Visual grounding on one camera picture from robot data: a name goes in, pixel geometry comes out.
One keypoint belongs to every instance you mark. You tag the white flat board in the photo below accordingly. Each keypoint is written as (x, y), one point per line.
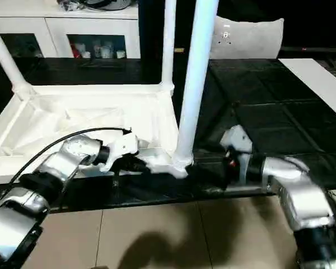
(319, 81)

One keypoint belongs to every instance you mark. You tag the white sideboard cabinet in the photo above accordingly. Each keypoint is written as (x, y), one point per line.
(30, 25)

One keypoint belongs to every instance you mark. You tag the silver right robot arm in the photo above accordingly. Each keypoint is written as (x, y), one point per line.
(302, 201)

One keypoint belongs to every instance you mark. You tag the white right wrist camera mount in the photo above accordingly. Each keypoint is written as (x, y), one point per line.
(238, 138)

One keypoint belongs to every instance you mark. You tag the grey pillow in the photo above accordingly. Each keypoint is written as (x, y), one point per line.
(254, 42)

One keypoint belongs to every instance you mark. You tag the black clutter on sideboard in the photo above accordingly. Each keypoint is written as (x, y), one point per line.
(71, 5)

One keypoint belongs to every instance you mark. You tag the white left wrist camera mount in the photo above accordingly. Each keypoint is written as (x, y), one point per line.
(123, 147)

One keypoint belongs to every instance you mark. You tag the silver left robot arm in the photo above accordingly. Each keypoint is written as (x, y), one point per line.
(70, 151)

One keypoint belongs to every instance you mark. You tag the white plastic table top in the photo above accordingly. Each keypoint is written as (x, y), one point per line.
(44, 103)

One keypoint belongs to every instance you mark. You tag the black cabinet with gold label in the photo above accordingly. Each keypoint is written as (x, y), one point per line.
(184, 28)

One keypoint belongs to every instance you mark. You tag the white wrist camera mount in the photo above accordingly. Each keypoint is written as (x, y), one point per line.
(238, 138)
(123, 147)

